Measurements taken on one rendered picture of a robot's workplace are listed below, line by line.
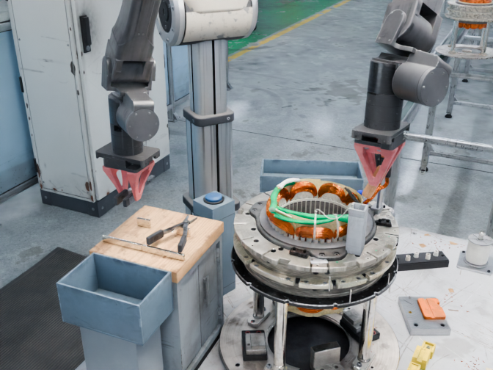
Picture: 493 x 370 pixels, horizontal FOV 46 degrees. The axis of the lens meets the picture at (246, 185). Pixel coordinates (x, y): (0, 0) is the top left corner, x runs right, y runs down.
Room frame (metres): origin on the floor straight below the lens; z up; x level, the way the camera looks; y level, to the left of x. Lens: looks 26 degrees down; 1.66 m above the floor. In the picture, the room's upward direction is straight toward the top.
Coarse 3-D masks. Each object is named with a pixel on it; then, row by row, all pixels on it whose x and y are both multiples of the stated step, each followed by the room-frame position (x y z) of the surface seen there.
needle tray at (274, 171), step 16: (272, 160) 1.37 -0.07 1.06; (288, 160) 1.36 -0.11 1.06; (304, 160) 1.36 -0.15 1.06; (320, 160) 1.36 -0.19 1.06; (272, 176) 1.26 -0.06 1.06; (288, 176) 1.26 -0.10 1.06; (304, 176) 1.35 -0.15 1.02; (320, 176) 1.35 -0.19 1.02; (336, 176) 1.35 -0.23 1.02; (352, 176) 1.35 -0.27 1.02
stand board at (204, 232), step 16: (144, 208) 1.10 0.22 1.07; (160, 208) 1.10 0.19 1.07; (128, 224) 1.03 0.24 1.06; (160, 224) 1.03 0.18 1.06; (176, 224) 1.03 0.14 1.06; (192, 224) 1.03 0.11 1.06; (208, 224) 1.03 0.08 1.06; (128, 240) 0.97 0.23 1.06; (144, 240) 0.97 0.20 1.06; (160, 240) 0.97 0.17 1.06; (176, 240) 0.97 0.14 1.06; (192, 240) 0.97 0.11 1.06; (208, 240) 0.98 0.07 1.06; (112, 256) 0.91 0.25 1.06; (128, 256) 0.91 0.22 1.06; (144, 256) 0.91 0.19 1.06; (160, 256) 0.91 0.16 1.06; (192, 256) 0.92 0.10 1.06; (176, 272) 0.86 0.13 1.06
